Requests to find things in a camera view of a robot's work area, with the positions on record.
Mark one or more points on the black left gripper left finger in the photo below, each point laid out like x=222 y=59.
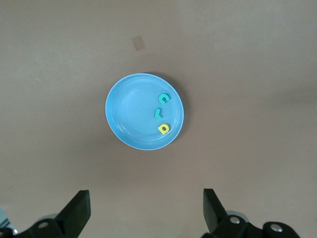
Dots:
x=71 y=218

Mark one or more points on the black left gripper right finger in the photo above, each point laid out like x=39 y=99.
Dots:
x=218 y=223

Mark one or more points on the teal letter L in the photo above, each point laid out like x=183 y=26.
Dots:
x=158 y=113

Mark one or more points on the teal foam letter c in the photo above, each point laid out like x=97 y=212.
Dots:
x=162 y=98

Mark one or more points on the blue plate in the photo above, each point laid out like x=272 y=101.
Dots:
x=133 y=114

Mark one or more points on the brown tape patch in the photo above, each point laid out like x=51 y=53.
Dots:
x=138 y=43

